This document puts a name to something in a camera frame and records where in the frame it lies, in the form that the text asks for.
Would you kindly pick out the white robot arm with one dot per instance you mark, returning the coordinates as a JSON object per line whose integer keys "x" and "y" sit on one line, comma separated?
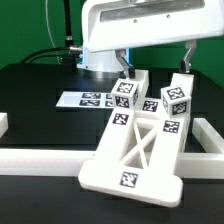
{"x": 104, "y": 61}

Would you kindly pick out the white U-shaped obstacle frame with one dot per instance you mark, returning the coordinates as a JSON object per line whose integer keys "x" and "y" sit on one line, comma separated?
{"x": 39, "y": 162}

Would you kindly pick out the white chair back part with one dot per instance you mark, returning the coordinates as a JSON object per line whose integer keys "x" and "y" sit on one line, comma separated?
{"x": 137, "y": 155}

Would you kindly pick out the white tag sheet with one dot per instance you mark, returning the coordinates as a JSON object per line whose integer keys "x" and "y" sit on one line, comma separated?
{"x": 71, "y": 99}

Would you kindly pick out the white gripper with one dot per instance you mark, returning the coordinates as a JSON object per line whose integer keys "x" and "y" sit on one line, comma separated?
{"x": 119, "y": 24}

